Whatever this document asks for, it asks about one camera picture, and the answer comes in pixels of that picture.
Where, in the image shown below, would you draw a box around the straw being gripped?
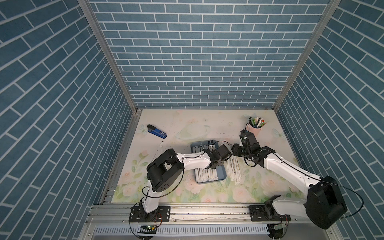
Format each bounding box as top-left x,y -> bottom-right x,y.
202,169 -> 209,182

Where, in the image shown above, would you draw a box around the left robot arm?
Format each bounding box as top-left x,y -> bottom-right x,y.
141,146 -> 232,214

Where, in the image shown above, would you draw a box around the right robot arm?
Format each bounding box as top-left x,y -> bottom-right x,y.
232,130 -> 348,230

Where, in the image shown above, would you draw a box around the blue storage tray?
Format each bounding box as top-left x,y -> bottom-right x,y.
191,140 -> 227,184

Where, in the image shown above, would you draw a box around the pink pen cup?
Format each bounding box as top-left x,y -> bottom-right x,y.
247,124 -> 262,137

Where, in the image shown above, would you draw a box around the right wrapped straw pile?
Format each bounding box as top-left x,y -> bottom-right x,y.
225,156 -> 243,185

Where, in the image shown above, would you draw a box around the pens in cup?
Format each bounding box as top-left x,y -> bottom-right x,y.
248,117 -> 268,129

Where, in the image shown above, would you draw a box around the blue stapler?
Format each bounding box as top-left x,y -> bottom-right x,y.
147,125 -> 168,139

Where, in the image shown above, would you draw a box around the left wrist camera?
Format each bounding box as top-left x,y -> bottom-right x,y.
208,145 -> 216,151

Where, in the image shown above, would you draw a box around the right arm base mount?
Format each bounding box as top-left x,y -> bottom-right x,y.
249,205 -> 291,223

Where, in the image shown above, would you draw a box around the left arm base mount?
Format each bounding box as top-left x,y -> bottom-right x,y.
129,205 -> 171,223

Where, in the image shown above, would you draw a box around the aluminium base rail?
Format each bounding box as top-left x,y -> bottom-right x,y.
86,203 -> 312,225

